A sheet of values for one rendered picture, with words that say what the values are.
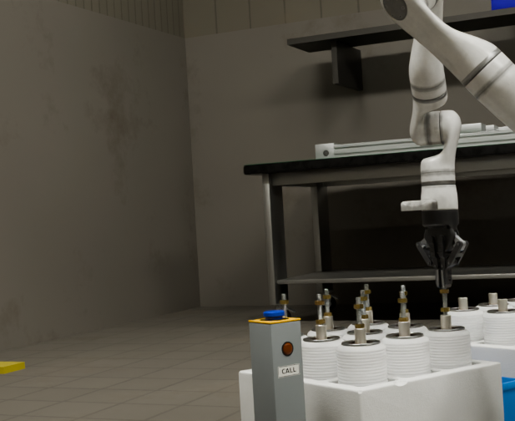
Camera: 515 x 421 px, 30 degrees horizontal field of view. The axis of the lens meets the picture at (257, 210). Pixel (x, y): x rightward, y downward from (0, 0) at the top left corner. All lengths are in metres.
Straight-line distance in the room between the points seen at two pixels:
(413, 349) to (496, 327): 0.43
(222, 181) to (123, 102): 0.86
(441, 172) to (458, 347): 0.36
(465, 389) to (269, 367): 0.43
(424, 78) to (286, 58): 3.69
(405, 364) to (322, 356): 0.16
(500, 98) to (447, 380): 0.56
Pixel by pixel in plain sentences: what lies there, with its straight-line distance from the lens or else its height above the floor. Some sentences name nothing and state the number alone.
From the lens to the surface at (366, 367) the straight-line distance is 1.87.
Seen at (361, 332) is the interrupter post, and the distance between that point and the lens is 1.90.
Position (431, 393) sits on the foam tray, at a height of 0.15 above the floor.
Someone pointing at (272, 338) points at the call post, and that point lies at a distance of 1.79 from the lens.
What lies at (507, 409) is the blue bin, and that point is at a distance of 2.22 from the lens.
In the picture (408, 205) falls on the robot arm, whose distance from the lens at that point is 2.02.
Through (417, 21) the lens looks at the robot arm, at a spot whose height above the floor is 0.85.
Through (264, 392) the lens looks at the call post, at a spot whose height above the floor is 0.18.
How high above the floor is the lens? 0.50
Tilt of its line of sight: level
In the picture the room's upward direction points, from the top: 3 degrees counter-clockwise
